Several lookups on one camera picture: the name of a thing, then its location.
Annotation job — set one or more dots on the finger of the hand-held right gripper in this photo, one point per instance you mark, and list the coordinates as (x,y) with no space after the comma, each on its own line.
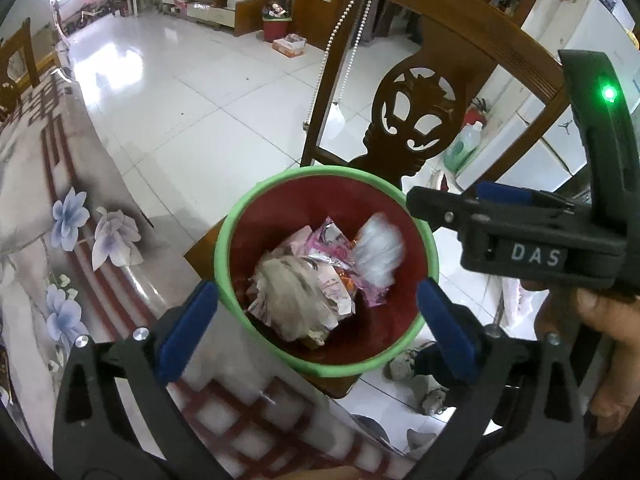
(440,207)
(505,195)

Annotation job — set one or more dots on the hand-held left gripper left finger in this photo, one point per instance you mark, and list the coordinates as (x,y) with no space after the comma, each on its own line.
(187,330)

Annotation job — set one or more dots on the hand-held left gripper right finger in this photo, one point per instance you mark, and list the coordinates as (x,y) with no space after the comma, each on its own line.
(447,332)

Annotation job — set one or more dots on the red bin with green rim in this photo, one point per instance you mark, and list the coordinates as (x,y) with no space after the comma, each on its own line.
(400,320)

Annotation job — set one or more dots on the person's right hand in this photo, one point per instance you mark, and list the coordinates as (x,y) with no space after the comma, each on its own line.
(617,350)

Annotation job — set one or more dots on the grey shoe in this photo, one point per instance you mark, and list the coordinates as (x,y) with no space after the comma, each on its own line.
(435,400)
(402,362)

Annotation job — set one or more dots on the green detergent bottle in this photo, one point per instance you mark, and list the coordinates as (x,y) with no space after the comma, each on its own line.
(462,147)

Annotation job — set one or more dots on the clear plastic bag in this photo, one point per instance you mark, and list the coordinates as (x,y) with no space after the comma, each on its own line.
(380,250)

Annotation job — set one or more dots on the red fire extinguisher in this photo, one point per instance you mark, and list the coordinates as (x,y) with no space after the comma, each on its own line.
(475,112)

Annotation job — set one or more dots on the white refrigerator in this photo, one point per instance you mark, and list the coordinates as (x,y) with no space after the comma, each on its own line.
(560,125)

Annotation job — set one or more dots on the crumpled grey paper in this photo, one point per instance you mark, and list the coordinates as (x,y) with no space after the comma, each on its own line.
(295,290)

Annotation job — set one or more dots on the pink foil wrapper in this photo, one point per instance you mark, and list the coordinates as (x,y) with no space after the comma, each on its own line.
(327,245)

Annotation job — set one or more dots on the carved wooden chair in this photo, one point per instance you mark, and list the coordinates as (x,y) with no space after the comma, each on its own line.
(440,25)

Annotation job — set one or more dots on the floral printed tablecloth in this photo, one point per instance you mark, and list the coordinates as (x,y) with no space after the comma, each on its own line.
(75,170)

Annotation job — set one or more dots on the white bead curtain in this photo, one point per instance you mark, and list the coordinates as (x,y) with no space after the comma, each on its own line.
(345,25)

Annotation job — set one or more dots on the cardboard box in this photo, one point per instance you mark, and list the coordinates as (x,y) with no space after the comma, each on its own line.
(289,45)

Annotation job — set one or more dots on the wooden door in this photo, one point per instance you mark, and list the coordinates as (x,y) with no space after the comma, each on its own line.
(310,0)

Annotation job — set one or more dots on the small red waste bin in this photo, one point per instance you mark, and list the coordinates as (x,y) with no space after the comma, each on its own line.
(276,25)

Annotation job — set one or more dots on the low wooden cabinet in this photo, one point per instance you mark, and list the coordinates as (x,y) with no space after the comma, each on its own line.
(215,7)

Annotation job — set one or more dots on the plain wooden chair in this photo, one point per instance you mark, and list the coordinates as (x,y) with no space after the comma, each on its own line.
(25,45)

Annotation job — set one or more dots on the small bicycle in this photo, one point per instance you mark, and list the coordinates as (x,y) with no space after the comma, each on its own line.
(92,14)

